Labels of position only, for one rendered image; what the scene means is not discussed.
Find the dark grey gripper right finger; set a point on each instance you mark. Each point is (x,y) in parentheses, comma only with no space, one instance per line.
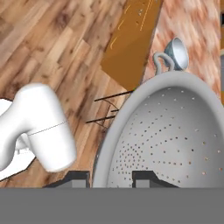
(145,178)

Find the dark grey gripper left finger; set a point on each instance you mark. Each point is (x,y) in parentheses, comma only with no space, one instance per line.
(76,178)

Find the grey perforated colander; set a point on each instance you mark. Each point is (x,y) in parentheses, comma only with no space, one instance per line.
(175,128)

